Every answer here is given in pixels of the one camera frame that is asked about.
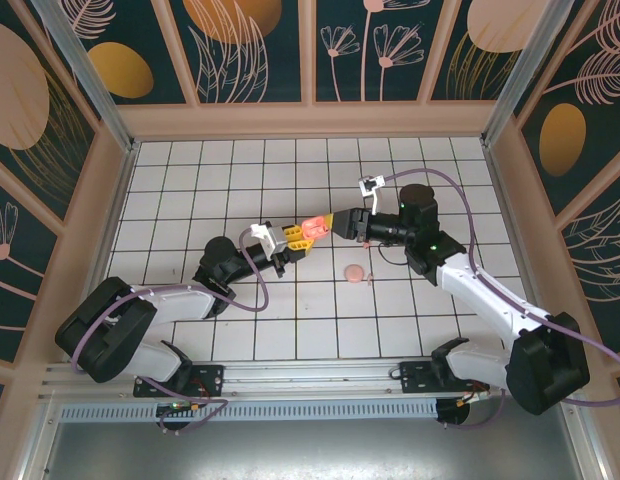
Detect pink earbud charging case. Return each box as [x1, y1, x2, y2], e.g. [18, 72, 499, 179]
[299, 214, 332, 242]

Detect grey sheet metal panel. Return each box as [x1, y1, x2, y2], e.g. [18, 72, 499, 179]
[37, 418, 591, 480]

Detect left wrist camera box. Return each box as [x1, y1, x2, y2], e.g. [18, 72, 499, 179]
[248, 222, 292, 257]

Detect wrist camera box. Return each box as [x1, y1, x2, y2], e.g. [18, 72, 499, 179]
[248, 222, 292, 257]
[357, 174, 387, 215]

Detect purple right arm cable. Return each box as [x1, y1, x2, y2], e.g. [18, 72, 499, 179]
[382, 168, 620, 431]

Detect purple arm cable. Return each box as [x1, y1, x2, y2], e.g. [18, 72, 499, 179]
[382, 168, 620, 431]
[72, 227, 270, 437]

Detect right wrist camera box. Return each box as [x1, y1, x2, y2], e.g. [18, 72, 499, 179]
[357, 174, 387, 215]

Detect thin black wire loop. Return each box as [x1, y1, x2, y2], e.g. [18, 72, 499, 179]
[377, 243, 416, 267]

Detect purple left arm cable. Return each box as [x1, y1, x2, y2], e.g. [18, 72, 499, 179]
[72, 227, 270, 437]

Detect aluminium side frame rail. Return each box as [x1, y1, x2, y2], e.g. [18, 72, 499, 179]
[84, 142, 141, 301]
[482, 142, 559, 354]

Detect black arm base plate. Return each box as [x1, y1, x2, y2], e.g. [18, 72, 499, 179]
[398, 359, 491, 397]
[133, 363, 226, 399]

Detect aluminium mounting rail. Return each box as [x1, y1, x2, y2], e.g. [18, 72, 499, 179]
[38, 359, 521, 401]

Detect red and black base wires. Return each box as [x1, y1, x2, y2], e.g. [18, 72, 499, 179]
[188, 378, 215, 402]
[457, 383, 493, 407]

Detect wall panel with pink flowers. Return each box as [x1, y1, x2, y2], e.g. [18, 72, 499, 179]
[309, 0, 434, 106]

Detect wall panel pink circle fronds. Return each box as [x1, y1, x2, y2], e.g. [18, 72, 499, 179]
[427, 0, 546, 104]

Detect grey slotted cable duct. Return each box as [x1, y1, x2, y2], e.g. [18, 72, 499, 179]
[58, 398, 440, 422]

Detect wall panel golden oval fern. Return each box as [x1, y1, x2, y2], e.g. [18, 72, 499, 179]
[512, 0, 620, 224]

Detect aluminium corner post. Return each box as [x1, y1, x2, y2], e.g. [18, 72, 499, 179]
[479, 0, 575, 149]
[28, 0, 142, 154]

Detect wall panel orange circle leaves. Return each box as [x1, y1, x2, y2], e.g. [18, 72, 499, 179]
[168, 0, 311, 106]

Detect wall panel pink fern leaves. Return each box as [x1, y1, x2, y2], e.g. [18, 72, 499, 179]
[558, 164, 620, 359]

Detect wall panel pink flower outline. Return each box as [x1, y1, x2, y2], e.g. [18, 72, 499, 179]
[0, 154, 61, 366]

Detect wall panel with golden oval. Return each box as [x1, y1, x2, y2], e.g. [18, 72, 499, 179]
[54, 0, 199, 106]

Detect wall panel large pink circle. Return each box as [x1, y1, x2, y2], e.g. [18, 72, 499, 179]
[0, 0, 100, 224]

